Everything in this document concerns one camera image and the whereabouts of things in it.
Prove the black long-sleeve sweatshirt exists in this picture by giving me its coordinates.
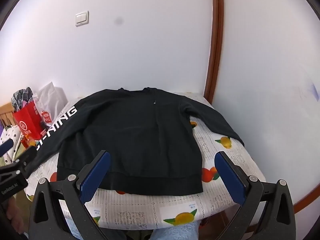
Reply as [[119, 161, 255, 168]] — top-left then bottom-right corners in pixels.
[[27, 88, 239, 196]]

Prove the person's left hand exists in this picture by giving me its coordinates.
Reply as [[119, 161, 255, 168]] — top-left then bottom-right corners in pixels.
[[6, 197, 24, 234]]

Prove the wooden chair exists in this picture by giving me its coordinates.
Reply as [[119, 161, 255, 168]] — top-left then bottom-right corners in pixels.
[[0, 102, 16, 127]]

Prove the red paper gift bag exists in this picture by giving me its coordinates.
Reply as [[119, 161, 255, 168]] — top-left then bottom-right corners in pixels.
[[13, 101, 53, 141]]

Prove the brown wooden baseboard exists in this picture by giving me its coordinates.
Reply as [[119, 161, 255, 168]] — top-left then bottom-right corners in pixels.
[[293, 184, 320, 213]]

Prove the plaid cloth in bag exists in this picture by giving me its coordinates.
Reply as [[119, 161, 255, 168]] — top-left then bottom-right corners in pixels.
[[11, 87, 33, 112]]

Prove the fruit print tablecloth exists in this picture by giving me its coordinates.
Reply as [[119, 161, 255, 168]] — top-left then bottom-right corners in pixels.
[[24, 91, 267, 231]]

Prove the white plastic bag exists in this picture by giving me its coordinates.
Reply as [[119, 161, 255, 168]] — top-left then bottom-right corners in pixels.
[[33, 82, 68, 127]]

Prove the light blue jeans leg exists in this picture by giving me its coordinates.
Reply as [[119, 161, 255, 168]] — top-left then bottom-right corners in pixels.
[[67, 220, 201, 240]]

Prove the white wall light switch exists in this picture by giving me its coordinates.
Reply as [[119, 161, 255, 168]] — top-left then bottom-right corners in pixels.
[[75, 10, 89, 27]]

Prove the brown wooden door frame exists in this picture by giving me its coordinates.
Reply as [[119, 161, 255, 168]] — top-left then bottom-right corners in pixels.
[[204, 0, 224, 103]]

